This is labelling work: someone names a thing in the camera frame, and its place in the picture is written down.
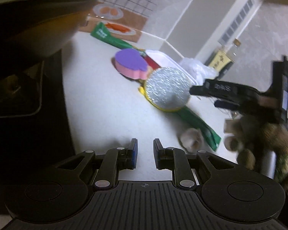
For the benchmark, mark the soy sauce bottle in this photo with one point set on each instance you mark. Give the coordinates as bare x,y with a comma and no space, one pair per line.
220,61

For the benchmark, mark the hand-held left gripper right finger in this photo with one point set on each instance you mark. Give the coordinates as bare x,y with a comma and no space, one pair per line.
156,153

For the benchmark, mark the person's right hand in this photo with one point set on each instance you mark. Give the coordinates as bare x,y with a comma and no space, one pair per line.
261,134

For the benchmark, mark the long green box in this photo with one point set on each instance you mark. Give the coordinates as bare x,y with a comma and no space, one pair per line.
103,32
201,127

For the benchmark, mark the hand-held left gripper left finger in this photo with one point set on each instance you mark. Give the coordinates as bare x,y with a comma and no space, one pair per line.
134,153

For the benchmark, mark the white plastic bag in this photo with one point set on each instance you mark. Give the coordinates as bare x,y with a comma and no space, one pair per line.
194,67

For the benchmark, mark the pink and purple sponge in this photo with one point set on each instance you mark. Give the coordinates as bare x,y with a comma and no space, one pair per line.
129,62

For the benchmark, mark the black gas stove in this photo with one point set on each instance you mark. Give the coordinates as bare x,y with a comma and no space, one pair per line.
26,136

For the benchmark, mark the red container with white lid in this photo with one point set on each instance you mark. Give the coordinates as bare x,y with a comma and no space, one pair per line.
161,57

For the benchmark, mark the grey slatted wall strip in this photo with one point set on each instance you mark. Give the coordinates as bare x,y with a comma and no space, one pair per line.
238,19

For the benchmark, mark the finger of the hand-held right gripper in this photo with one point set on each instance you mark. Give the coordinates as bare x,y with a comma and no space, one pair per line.
220,88
226,105

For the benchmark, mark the silver steel wool scrubber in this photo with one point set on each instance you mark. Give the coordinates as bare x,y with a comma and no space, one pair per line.
166,88

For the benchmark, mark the black wok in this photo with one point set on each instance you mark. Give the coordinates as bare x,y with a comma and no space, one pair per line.
33,21

